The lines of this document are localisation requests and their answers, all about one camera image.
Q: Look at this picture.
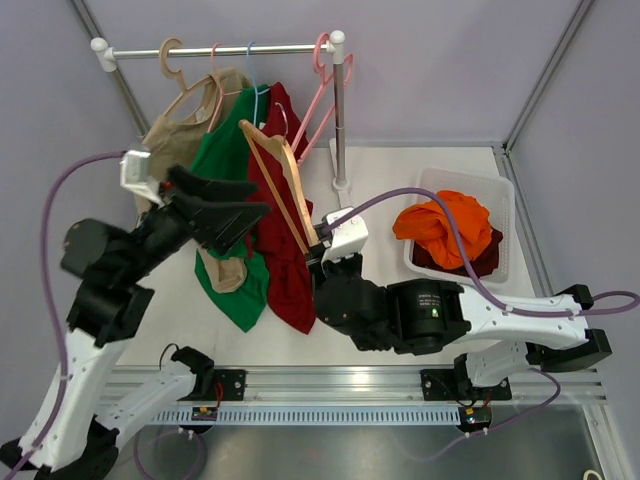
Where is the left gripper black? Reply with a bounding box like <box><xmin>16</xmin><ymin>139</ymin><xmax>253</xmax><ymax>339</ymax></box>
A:
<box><xmin>119</xmin><ymin>163</ymin><xmax>270</xmax><ymax>282</ymax></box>

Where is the wooden hanger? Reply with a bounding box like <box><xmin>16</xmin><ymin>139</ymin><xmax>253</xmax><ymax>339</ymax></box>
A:
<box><xmin>239</xmin><ymin>99</ymin><xmax>319</xmax><ymax>256</ymax></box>

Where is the orange t shirt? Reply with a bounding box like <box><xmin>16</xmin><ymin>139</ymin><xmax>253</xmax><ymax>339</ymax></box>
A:
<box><xmin>392</xmin><ymin>190</ymin><xmax>493</xmax><ymax>269</ymax></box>

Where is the maroon t shirt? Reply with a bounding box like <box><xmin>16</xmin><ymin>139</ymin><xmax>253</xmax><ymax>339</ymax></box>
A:
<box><xmin>412</xmin><ymin>229</ymin><xmax>503</xmax><ymax>277</ymax></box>

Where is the wide pink hanger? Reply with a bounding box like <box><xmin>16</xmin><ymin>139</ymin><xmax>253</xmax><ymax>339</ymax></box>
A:
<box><xmin>289</xmin><ymin>31</ymin><xmax>355</xmax><ymax>166</ymax></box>

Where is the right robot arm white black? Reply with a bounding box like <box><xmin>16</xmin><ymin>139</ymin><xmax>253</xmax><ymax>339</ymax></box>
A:
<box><xmin>307</xmin><ymin>245</ymin><xmax>612</xmax><ymax>403</ymax></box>

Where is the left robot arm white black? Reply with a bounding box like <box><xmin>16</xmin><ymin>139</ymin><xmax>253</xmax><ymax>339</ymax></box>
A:
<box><xmin>1</xmin><ymin>166</ymin><xmax>269</xmax><ymax>479</ymax></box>

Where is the red t shirt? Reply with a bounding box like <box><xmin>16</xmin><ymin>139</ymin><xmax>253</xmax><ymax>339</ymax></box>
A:
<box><xmin>248</xmin><ymin>82</ymin><xmax>316</xmax><ymax>334</ymax></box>

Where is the beige t shirt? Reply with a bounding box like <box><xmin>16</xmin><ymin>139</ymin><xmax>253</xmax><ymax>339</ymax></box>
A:
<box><xmin>142</xmin><ymin>72</ymin><xmax>250</xmax><ymax>294</ymax></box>

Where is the green t shirt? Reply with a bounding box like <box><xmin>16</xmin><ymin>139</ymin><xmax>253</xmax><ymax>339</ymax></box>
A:
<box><xmin>191</xmin><ymin>84</ymin><xmax>270</xmax><ymax>332</ymax></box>

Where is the thin pink hanger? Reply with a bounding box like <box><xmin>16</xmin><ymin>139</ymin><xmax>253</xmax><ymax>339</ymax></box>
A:
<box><xmin>207</xmin><ymin>43</ymin><xmax>241</xmax><ymax>133</ymax></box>

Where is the beige plastic hanger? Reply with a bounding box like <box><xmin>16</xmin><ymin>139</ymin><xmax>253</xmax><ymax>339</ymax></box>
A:
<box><xmin>143</xmin><ymin>37</ymin><xmax>219</xmax><ymax>147</ymax></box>

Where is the blue hanger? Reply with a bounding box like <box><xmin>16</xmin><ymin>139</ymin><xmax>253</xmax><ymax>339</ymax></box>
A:
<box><xmin>245</xmin><ymin>41</ymin><xmax>269</xmax><ymax>126</ymax></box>

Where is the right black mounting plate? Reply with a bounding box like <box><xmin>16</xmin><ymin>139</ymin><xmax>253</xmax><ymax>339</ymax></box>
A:
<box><xmin>420</xmin><ymin>368</ymin><xmax>513</xmax><ymax>405</ymax></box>

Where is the black mounting plate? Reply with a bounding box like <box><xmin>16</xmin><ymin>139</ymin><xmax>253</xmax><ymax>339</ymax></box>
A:
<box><xmin>188</xmin><ymin>367</ymin><xmax>247</xmax><ymax>402</ymax></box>
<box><xmin>420</xmin><ymin>368</ymin><xmax>513</xmax><ymax>405</ymax></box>

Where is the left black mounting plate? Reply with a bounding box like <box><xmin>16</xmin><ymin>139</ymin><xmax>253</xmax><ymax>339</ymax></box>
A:
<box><xmin>188</xmin><ymin>367</ymin><xmax>247</xmax><ymax>402</ymax></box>

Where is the white plastic basket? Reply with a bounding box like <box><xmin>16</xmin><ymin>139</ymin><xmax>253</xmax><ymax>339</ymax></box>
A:
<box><xmin>416</xmin><ymin>167</ymin><xmax>516</xmax><ymax>294</ymax></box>

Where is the metal clothes rack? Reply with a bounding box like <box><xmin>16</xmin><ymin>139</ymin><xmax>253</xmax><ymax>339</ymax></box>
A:
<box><xmin>90</xmin><ymin>30</ymin><xmax>354</xmax><ymax>207</ymax></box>

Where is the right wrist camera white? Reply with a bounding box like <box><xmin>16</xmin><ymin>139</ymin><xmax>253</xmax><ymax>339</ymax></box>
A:
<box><xmin>322</xmin><ymin>215</ymin><xmax>369</xmax><ymax>263</ymax></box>

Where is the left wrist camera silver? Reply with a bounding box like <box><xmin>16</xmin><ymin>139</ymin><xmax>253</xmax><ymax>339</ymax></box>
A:
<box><xmin>120</xmin><ymin>146</ymin><xmax>162</xmax><ymax>204</ymax></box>

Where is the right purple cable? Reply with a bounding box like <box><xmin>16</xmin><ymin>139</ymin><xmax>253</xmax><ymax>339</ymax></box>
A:
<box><xmin>319</xmin><ymin>187</ymin><xmax>640</xmax><ymax>462</ymax></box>

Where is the purple cable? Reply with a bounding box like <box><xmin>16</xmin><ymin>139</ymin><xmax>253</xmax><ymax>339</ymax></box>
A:
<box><xmin>0</xmin><ymin>149</ymin><xmax>209</xmax><ymax>480</ymax></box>
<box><xmin>319</xmin><ymin>187</ymin><xmax>640</xmax><ymax>462</ymax></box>

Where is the white slotted cable duct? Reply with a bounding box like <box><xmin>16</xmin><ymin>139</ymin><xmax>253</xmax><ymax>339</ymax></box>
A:
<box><xmin>150</xmin><ymin>405</ymin><xmax>461</xmax><ymax>426</ymax></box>

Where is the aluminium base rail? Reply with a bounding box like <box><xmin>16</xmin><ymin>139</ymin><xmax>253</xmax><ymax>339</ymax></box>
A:
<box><xmin>99</xmin><ymin>366</ymin><xmax>608</xmax><ymax>404</ymax></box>

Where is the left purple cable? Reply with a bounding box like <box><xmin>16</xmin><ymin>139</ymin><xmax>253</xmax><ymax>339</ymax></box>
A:
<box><xmin>0</xmin><ymin>149</ymin><xmax>209</xmax><ymax>480</ymax></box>

